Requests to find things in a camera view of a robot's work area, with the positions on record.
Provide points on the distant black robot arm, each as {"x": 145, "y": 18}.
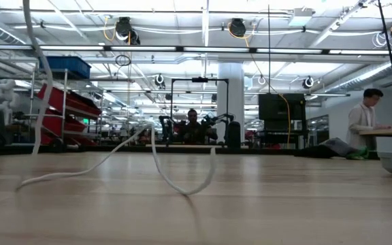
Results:
{"x": 221, "y": 118}
{"x": 165, "y": 126}

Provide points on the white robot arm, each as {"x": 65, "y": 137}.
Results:
{"x": 3, "y": 98}

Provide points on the person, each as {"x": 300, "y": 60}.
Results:
{"x": 361, "y": 120}
{"x": 192, "y": 131}

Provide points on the black cylindrical container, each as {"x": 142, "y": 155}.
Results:
{"x": 234, "y": 136}

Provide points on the black cabinet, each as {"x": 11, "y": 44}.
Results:
{"x": 277, "y": 115}

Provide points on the metal rack with red bins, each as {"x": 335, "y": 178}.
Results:
{"x": 70, "y": 102}

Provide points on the blue plastic bin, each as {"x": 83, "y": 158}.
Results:
{"x": 68, "y": 66}

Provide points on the black grey work glove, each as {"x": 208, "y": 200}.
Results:
{"x": 335, "y": 148}

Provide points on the wooden desk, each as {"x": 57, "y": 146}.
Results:
{"x": 386, "y": 132}

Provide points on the black gantry frame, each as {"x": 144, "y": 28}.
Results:
{"x": 199, "y": 80}

